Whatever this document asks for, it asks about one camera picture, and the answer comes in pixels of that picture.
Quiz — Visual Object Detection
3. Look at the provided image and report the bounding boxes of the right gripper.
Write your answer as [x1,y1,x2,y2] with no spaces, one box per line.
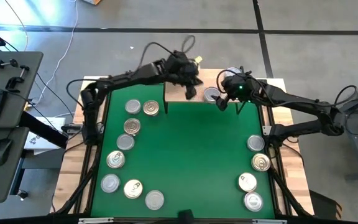
[215,73,256,110]

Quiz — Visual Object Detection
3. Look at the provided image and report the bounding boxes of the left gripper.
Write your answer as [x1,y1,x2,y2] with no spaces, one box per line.
[165,50,204,101]

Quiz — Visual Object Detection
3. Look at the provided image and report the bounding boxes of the wooden shelf black metal legs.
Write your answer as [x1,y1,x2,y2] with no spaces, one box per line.
[163,64,248,115]

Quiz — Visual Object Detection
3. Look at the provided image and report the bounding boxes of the green table mat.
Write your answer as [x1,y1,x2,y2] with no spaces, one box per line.
[90,82,275,219]

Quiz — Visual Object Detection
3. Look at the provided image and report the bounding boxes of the black handheld object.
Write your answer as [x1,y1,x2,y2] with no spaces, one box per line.
[178,209,195,220]

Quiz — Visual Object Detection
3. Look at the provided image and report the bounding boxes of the black box hazard stripes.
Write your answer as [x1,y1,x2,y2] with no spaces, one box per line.
[309,189,343,222]

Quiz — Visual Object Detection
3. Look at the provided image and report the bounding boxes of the black diagonal support beam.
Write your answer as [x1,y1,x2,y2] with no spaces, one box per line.
[19,111,70,149]

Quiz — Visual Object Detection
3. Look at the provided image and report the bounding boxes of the white cardboard box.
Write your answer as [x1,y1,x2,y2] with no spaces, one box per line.
[23,116,67,156]

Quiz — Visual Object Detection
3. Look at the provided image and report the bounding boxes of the dark grey desk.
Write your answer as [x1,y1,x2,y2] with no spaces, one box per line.
[0,51,44,203]

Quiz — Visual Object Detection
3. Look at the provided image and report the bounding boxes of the black computer mouse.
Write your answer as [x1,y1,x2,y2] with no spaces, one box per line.
[0,138,14,167]

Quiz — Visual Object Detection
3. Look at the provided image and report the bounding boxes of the black right camera cable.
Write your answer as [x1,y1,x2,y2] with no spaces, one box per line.
[216,68,233,94]

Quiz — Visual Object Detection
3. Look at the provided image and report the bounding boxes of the black camera cable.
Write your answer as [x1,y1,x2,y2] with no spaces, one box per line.
[137,34,197,70]
[216,68,233,94]

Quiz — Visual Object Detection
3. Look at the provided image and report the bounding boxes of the black metal table frame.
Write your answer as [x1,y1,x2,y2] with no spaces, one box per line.
[73,76,291,218]

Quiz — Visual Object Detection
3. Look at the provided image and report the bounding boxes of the black left camera cable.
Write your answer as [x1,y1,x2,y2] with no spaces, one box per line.
[137,34,197,70]

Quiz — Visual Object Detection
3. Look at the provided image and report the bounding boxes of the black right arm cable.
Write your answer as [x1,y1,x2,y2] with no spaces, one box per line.
[334,85,358,108]

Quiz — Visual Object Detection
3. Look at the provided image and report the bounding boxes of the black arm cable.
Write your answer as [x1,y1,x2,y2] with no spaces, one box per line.
[65,78,90,110]
[334,85,358,108]

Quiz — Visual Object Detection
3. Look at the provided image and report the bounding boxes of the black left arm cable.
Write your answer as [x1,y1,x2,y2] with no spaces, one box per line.
[65,78,90,110]

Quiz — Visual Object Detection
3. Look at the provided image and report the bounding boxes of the silver metal bracket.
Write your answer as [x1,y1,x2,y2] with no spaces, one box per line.
[78,217,114,224]
[252,218,288,224]

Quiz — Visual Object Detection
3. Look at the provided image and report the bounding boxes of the white floor cable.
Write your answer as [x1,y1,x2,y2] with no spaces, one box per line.
[40,0,79,96]

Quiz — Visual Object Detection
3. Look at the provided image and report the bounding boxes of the black floor cable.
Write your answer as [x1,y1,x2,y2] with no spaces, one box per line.
[35,72,76,118]

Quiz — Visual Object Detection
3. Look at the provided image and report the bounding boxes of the yellowish floor cable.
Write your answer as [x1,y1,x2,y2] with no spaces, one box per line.
[4,0,29,52]

